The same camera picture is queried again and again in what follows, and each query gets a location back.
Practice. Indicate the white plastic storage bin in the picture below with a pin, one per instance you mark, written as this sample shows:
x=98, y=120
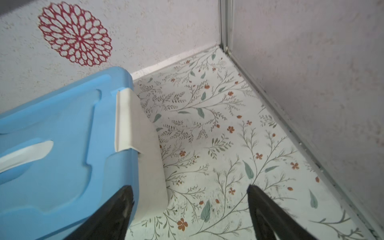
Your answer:
x=134, y=131

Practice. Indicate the aluminium frame corner post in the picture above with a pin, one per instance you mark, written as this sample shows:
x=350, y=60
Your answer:
x=226, y=22

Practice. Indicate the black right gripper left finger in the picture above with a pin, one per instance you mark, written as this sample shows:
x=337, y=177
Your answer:
x=110, y=221

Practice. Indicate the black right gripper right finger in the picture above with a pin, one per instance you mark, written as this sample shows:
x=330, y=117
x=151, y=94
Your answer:
x=270, y=221

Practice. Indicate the blue plastic lid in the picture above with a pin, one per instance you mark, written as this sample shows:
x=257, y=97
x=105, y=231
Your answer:
x=65, y=165

